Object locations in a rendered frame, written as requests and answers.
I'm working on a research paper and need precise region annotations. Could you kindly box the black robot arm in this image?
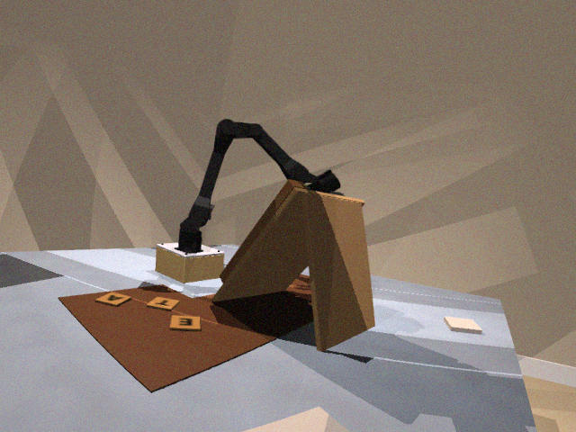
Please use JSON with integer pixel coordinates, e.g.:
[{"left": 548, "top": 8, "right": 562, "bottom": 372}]
[{"left": 175, "top": 119, "right": 344, "bottom": 254}]

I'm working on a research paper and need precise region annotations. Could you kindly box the orange letter tile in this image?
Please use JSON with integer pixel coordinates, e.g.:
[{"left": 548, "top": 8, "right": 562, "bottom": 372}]
[
  {"left": 147, "top": 297, "right": 180, "bottom": 311},
  {"left": 170, "top": 315, "right": 201, "bottom": 331},
  {"left": 95, "top": 292, "right": 131, "bottom": 307}
]

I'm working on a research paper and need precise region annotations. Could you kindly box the cream flat square tile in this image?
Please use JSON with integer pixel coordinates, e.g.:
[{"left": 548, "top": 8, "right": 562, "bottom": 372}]
[{"left": 444, "top": 317, "right": 482, "bottom": 334}]

